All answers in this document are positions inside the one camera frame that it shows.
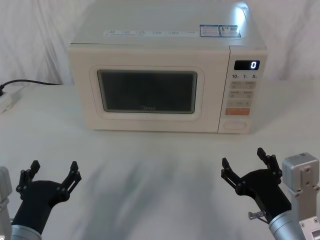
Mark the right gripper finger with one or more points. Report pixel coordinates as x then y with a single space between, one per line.
230 175
272 166

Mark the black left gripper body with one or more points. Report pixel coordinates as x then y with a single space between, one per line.
37 197

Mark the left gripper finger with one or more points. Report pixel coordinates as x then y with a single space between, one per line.
72 178
25 177

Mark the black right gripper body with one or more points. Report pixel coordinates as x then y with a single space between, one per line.
265 190

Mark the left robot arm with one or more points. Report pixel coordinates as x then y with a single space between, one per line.
23 233

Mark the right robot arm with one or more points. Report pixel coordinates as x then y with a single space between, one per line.
297 175

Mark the white table cloth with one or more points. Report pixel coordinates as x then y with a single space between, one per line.
150 180

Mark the white power strip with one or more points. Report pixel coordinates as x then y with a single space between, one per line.
8 100

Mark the oven control panel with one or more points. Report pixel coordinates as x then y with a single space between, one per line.
241 82

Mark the white curtain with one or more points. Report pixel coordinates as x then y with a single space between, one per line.
37 37

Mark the cream microwave oven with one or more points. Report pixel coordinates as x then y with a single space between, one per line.
150 55

